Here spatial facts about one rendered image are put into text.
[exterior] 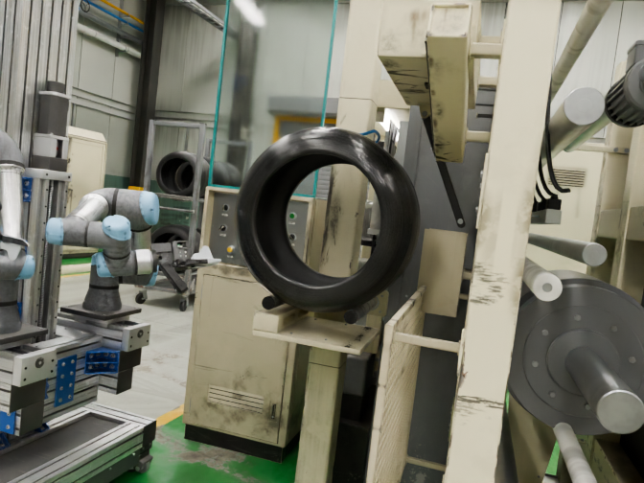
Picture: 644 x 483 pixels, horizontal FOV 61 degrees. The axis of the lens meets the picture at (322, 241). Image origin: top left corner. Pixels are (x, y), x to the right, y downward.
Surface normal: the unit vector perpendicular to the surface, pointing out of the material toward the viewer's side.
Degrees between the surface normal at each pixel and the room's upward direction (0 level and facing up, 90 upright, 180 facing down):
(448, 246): 90
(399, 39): 90
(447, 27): 72
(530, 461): 90
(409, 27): 90
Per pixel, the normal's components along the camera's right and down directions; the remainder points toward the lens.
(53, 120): 0.44, 0.11
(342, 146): -0.21, -0.14
